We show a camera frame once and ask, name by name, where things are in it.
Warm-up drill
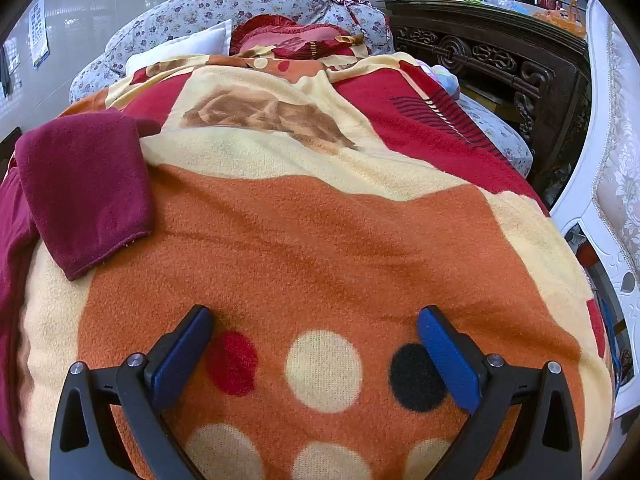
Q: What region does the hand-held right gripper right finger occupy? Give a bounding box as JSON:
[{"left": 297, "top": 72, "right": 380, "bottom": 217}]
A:
[{"left": 417, "top": 306, "right": 584, "bottom": 480}]

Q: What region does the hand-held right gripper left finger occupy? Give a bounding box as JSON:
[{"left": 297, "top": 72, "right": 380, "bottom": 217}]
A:
[{"left": 49, "top": 304, "right": 215, "bottom": 480}]

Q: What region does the maroon sweater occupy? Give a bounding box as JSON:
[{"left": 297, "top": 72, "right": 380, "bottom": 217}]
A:
[{"left": 0, "top": 112, "right": 162, "bottom": 461}]

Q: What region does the orange patterned fleece blanket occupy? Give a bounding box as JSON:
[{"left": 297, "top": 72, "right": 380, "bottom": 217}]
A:
[{"left": 17, "top": 52, "right": 618, "bottom": 480}]

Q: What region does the floral bed sheet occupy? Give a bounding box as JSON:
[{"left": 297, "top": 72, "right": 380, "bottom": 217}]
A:
[{"left": 452, "top": 92, "right": 533, "bottom": 178}]

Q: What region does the white ornate chair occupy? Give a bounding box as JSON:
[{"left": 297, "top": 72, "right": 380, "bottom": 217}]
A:
[{"left": 549, "top": 0, "right": 640, "bottom": 418}]

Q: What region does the pastel plush toy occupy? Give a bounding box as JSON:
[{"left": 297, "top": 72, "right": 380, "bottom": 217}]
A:
[{"left": 417, "top": 62, "right": 461, "bottom": 101}]

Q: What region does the dark carved wooden cabinet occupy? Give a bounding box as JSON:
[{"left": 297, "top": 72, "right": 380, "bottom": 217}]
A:
[{"left": 382, "top": 0, "right": 593, "bottom": 206}]

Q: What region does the white pillow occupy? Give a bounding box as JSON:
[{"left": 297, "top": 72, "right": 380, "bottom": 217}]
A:
[{"left": 124, "top": 19, "right": 234, "bottom": 77}]

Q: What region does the dark hanging cloth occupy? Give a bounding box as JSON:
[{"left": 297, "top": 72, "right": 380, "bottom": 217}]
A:
[{"left": 0, "top": 42, "right": 13, "bottom": 98}]

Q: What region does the red ruffled pillow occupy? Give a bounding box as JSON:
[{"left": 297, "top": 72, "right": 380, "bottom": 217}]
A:
[{"left": 230, "top": 14, "right": 371, "bottom": 61}]

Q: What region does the floral upholstered headboard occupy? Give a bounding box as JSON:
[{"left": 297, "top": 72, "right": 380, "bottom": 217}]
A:
[{"left": 69, "top": 0, "right": 396, "bottom": 103}]

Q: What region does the orange plastic bag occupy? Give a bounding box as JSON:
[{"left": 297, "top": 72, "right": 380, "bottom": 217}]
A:
[{"left": 532, "top": 1, "right": 587, "bottom": 38}]

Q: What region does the wall calendar poster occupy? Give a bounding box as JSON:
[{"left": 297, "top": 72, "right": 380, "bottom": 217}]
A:
[{"left": 29, "top": 2, "right": 51, "bottom": 68}]

